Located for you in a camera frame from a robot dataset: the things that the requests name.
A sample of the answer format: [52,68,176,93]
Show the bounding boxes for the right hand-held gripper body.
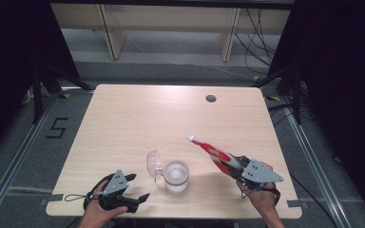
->
[238,156,284,191]

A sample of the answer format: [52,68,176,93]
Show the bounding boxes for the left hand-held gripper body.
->
[98,169,140,214]

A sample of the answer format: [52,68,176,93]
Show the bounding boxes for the red and white spout pouch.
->
[185,134,246,177]

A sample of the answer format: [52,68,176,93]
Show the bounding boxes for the clear glass jar hinged lid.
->
[145,149,191,195]

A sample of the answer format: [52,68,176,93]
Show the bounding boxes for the person's right hand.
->
[238,182,280,219]

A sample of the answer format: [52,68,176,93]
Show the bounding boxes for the person's left hand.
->
[78,181,128,227]

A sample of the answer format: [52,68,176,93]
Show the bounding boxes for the white granules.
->
[166,162,188,185]

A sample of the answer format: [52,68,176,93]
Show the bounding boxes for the grey tape piece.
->
[286,199,309,209]
[39,193,65,207]

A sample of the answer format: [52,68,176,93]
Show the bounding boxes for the black metal stand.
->
[252,66,302,125]
[31,63,93,124]

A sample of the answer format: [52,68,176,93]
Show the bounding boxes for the black curtain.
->
[267,0,365,228]
[0,0,81,163]

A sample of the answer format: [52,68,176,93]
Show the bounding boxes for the light wooden shelf unit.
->
[48,2,292,64]

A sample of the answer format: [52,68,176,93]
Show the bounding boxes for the black wrist strap cable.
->
[241,185,281,207]
[83,173,113,211]

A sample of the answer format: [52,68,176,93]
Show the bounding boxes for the thin grey lanyard loop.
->
[64,194,88,203]

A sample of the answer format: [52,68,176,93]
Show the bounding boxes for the aluminium floor rail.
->
[279,98,354,228]
[0,93,60,228]

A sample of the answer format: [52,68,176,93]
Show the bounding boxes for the black floor cable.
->
[289,174,340,228]

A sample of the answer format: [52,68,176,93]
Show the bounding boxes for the black floor cables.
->
[267,80,316,127]

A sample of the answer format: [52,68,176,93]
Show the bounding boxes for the thin white floor cable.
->
[128,39,259,81]

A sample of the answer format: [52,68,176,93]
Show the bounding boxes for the black cable bundle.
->
[234,9,279,76]

